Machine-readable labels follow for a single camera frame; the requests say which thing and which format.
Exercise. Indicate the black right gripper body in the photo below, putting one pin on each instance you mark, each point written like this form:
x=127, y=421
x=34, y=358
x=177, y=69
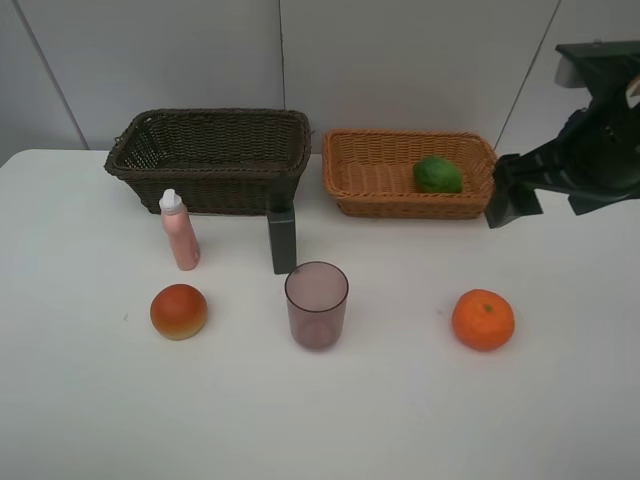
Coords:
x=594, y=159

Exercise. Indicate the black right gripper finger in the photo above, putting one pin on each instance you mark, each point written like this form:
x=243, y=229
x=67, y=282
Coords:
x=511, y=199

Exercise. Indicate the green lime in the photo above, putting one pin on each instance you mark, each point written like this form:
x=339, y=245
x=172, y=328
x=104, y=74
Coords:
x=435, y=174

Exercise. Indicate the orange tangerine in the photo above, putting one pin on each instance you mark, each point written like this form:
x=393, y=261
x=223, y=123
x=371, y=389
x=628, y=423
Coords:
x=483, y=320

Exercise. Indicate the translucent purple plastic cup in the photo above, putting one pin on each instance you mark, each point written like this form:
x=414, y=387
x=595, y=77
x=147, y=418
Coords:
x=316, y=293

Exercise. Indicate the dark grey rectangular bottle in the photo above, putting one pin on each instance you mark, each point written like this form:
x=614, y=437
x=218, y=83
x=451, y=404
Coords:
x=282, y=231

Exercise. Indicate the orange wicker basket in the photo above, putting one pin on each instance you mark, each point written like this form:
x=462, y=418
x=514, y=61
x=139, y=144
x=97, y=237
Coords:
x=369, y=173

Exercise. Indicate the dark brown wicker basket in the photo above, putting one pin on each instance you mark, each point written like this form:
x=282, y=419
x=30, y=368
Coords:
x=220, y=161

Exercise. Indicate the pink bottle white cap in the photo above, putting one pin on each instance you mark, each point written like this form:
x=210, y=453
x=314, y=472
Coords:
x=178, y=227

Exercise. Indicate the red orange round bun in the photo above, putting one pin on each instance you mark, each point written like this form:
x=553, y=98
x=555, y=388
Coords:
x=179, y=312

